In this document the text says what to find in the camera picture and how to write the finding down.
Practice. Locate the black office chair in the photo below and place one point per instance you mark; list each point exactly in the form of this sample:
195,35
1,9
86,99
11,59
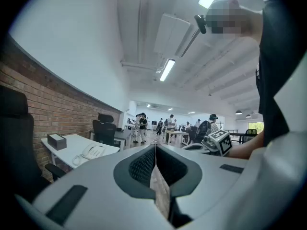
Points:
104,130
16,140

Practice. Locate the grey desk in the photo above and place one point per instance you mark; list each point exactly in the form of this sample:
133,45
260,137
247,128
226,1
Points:
123,135

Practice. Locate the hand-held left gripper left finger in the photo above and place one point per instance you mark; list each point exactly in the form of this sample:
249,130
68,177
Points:
96,176

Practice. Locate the person's right forearm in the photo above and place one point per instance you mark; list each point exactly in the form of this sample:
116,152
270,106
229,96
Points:
244,147

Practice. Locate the dark display box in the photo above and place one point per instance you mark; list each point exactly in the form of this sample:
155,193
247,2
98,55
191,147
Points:
57,141

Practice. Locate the light wooden table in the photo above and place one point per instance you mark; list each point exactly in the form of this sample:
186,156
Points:
176,134

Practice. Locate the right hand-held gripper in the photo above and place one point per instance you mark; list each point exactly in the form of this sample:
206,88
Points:
221,141

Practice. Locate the white ceiling air conditioner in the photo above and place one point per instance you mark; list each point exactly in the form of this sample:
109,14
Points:
171,35

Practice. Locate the person's body in black clothes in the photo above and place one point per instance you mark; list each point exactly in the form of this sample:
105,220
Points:
275,68

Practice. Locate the person's head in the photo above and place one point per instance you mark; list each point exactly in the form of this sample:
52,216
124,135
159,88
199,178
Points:
230,20

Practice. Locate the white table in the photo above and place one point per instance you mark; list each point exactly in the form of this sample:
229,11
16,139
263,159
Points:
72,147

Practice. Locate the black head camera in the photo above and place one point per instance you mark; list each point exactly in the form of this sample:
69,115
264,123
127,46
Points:
201,24

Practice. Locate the white telephone handset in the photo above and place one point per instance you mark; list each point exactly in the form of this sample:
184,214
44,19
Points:
88,150

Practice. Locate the white telephone base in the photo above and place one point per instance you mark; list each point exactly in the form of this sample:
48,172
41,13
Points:
97,151

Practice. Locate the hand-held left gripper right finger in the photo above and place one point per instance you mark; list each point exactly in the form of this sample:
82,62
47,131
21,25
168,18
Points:
211,176

